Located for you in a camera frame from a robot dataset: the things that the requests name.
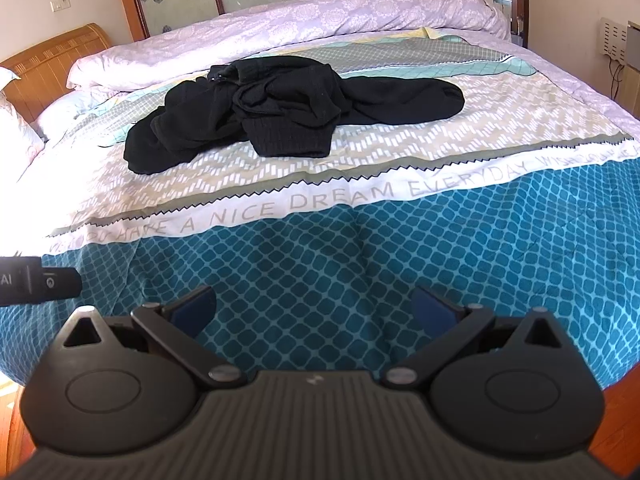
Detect wooden headboard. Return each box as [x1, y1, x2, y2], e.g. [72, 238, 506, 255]
[0, 22, 112, 123]

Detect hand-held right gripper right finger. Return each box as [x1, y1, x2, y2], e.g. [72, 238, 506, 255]
[382, 285, 568, 390]

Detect patterned teal bedspread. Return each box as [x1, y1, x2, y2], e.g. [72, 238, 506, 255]
[0, 27, 640, 401]

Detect black pants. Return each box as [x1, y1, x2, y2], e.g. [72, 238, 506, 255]
[124, 57, 466, 176]

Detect pale floral pillow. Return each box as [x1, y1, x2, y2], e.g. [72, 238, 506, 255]
[0, 92, 46, 167]

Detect dark wall cable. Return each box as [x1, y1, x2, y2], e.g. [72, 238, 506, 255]
[606, 57, 626, 102]

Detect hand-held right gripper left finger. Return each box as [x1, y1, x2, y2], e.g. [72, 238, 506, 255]
[60, 285, 247, 390]

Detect white perforated wall box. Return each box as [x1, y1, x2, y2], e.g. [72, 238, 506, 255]
[600, 16, 640, 68]

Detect lilac floral duvet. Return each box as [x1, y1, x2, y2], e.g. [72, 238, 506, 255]
[66, 0, 511, 93]

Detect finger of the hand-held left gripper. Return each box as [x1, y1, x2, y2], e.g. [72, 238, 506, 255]
[40, 267, 84, 302]

